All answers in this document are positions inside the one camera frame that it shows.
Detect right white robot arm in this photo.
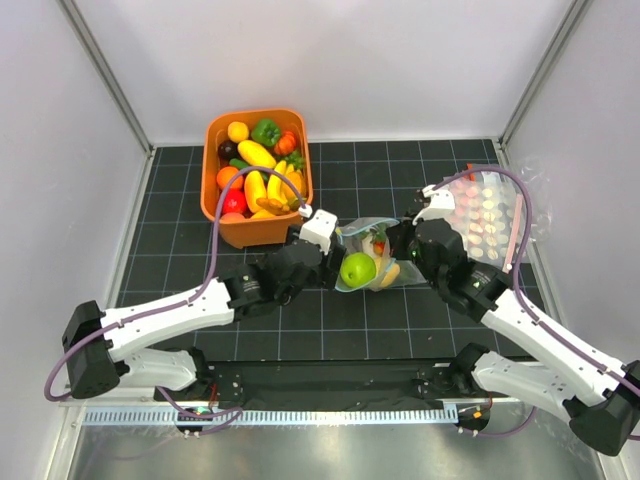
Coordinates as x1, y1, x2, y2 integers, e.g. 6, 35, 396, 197
387, 219, 639, 456

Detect green bell pepper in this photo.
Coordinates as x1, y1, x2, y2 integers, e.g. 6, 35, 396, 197
250, 118, 281, 148

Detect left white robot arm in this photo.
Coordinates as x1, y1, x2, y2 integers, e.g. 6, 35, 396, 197
62, 220, 345, 400

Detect clear blue zip bag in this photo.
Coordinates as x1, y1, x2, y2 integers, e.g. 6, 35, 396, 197
335, 217, 425, 293

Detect black grid mat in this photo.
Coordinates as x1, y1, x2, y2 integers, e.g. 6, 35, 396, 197
117, 139, 522, 361

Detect green apple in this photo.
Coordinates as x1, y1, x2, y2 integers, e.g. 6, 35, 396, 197
340, 252, 377, 288

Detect brown peanut toy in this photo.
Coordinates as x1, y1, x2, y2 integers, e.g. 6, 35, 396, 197
256, 198, 291, 216

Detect orange tangerine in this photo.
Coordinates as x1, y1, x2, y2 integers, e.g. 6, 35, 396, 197
216, 165, 244, 190

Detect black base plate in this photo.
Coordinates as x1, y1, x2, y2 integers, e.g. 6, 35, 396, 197
168, 359, 488, 412

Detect small orange pumpkin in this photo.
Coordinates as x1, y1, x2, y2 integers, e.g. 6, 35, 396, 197
273, 130, 298, 156

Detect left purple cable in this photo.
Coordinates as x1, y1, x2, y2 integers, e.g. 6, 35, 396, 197
43, 166, 314, 436

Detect red tomato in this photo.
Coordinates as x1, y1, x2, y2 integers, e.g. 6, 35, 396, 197
221, 189, 248, 216

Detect yellow mango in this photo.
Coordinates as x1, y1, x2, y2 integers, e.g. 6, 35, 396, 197
237, 140, 277, 169
244, 170, 267, 213

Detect bag of pink sliced food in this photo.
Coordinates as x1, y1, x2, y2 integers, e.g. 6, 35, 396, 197
445, 171, 528, 273

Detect slotted cable duct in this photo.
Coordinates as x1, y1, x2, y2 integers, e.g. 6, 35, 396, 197
82, 404, 458, 427

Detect orange plastic bin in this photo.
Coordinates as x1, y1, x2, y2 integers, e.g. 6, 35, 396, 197
200, 108, 313, 248

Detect pink peach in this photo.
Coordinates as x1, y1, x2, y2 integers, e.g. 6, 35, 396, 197
220, 212, 245, 223

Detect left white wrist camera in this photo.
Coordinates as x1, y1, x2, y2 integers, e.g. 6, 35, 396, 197
298, 205, 338, 255

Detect yellow lemon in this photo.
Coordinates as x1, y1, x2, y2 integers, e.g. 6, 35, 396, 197
227, 121, 250, 144

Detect dark purple plum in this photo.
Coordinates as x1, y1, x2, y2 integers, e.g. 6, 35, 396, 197
217, 140, 239, 161

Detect white radish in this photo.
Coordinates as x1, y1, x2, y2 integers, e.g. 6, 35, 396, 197
361, 234, 378, 258

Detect yellow banana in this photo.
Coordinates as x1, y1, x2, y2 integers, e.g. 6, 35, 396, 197
267, 160, 288, 204

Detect orange bell pepper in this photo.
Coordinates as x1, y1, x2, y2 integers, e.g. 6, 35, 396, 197
282, 170, 306, 200

